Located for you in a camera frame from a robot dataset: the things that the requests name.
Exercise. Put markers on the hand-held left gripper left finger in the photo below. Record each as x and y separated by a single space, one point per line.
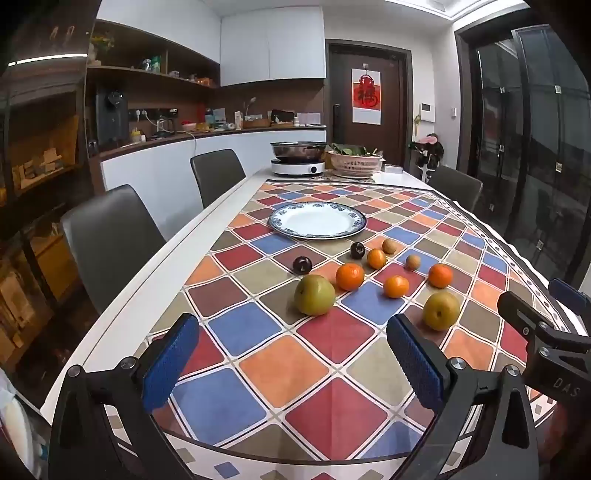
168 364

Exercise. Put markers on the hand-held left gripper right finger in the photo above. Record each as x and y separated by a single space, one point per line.
413 360

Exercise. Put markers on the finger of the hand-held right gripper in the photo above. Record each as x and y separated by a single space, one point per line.
568 294
517 309

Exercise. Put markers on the yellow pear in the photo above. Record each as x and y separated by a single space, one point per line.
442 311

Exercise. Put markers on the medium orange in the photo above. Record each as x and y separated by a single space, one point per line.
440 275
396 286

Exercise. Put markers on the brown kiwi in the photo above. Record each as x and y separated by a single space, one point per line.
413 262
389 246

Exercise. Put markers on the large orange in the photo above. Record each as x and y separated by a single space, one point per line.
350 277

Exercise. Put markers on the small orange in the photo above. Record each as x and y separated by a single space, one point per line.
376 259

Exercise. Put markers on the large green pear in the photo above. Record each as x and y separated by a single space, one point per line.
315 295

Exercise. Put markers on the dark purple plum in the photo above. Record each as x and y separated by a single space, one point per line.
302 265
357 250

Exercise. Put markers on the blue rimmed white plate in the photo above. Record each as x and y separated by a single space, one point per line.
314 221

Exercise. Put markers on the colourful checkered tablecloth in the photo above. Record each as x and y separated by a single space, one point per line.
295 369

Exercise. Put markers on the grey dining chair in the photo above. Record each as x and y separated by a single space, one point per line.
111 230
217 175
455 184

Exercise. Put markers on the white cloth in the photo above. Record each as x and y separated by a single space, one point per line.
16 420

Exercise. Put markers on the dark glass sliding doors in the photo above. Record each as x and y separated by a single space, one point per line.
521 138

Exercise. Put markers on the child scooter with plush toy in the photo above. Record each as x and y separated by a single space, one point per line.
427 150

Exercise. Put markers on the metal tin box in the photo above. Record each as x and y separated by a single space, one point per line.
394 168

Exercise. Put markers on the white kitchen counter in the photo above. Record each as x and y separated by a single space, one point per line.
152 170

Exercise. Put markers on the pink plastic basket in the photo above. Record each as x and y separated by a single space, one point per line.
355 165

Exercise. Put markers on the white intercom panel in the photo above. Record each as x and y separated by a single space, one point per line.
427 112

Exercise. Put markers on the green leafy vegetables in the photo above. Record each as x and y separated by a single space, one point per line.
353 150

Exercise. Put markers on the white induction cooker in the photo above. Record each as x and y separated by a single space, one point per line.
295 168

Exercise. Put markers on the steel cooking pot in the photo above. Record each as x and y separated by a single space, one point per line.
298 151

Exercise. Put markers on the glass electric kettle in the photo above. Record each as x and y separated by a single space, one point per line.
166 125

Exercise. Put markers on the glass fronted display cabinet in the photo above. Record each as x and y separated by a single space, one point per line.
41 161

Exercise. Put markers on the dark brown door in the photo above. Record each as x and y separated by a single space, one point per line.
392 92

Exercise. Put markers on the white bottle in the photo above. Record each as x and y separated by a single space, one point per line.
238 120

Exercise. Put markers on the black water dispenser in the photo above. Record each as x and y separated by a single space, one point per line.
111 115

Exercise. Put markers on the white upper cabinets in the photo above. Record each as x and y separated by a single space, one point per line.
272 46

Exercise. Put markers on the red and white wall poster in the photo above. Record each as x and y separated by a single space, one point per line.
367 94

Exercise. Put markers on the wooden wall shelf unit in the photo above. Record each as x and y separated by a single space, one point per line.
138 76

